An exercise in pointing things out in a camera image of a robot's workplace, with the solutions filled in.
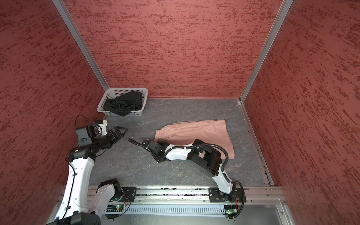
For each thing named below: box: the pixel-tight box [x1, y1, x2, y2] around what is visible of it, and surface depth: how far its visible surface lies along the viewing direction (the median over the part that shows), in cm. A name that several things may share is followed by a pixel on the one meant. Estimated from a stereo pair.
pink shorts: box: [154, 119, 235, 160], surface depth 99 cm
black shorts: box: [102, 91, 143, 117], surface depth 108 cm
